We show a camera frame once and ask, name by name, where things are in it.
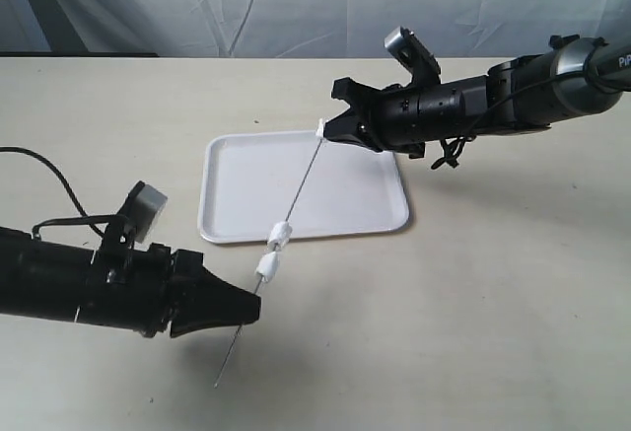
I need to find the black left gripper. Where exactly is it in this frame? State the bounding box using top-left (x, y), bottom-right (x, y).
top-left (74, 244), bottom-right (261, 338)

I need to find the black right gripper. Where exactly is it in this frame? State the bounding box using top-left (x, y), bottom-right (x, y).
top-left (323, 76), bottom-right (489, 157)

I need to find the white foam piece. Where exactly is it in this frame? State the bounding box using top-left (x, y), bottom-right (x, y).
top-left (315, 118), bottom-right (326, 140)
top-left (255, 251), bottom-right (280, 283)
top-left (266, 221), bottom-right (293, 252)

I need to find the thin metal skewer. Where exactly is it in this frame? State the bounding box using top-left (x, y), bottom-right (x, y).
top-left (213, 139), bottom-right (323, 390)

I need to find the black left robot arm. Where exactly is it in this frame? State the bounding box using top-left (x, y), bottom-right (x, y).
top-left (1, 229), bottom-right (261, 338)

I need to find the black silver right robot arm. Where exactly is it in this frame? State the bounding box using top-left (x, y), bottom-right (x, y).
top-left (318, 27), bottom-right (630, 169)

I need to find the white rectangular plastic tray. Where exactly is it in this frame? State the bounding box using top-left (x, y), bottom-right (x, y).
top-left (197, 131), bottom-right (410, 245)

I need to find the grey-blue backdrop cloth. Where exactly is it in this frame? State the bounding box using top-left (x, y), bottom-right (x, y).
top-left (1, 0), bottom-right (630, 58)

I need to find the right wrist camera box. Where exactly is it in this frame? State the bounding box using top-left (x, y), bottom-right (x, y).
top-left (384, 27), bottom-right (441, 87)

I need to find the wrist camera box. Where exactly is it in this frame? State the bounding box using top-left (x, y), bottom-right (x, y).
top-left (384, 27), bottom-right (441, 87)
top-left (117, 180), bottom-right (168, 244)

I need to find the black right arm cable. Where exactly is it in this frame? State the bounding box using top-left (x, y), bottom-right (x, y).
top-left (431, 36), bottom-right (631, 172)

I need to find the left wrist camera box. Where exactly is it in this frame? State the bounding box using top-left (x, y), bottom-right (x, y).
top-left (117, 180), bottom-right (168, 244)

